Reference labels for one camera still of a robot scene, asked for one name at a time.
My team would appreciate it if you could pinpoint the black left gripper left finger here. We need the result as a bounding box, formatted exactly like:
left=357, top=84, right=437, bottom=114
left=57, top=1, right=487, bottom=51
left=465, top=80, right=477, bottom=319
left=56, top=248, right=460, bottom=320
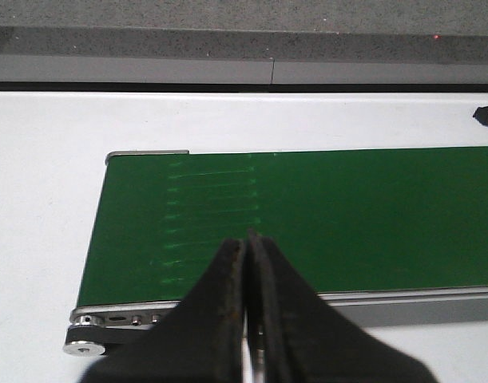
left=82, top=239, right=244, bottom=382

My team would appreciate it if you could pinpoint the black conveyor drive belt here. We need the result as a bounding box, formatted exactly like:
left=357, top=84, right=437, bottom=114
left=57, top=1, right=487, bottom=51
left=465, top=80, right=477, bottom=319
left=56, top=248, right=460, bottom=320
left=65, top=325, right=154, bottom=348

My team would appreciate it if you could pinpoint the grey speckled stone counter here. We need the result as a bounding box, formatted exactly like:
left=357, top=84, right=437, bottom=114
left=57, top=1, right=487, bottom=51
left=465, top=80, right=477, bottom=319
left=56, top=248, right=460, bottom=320
left=0, top=1, right=488, bottom=85

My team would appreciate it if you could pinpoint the green conveyor belt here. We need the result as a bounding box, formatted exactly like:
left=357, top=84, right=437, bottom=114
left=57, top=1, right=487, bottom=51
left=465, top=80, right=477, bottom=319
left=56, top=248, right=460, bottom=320
left=75, top=146, right=488, bottom=310

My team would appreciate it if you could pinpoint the aluminium conveyor frame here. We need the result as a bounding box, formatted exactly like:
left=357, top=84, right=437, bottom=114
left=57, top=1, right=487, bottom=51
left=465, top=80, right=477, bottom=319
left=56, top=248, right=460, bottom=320
left=62, top=149, right=488, bottom=356

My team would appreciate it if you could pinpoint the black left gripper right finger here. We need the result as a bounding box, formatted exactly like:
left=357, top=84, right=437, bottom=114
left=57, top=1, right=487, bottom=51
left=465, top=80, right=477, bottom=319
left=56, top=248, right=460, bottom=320
left=248, top=231, right=436, bottom=382

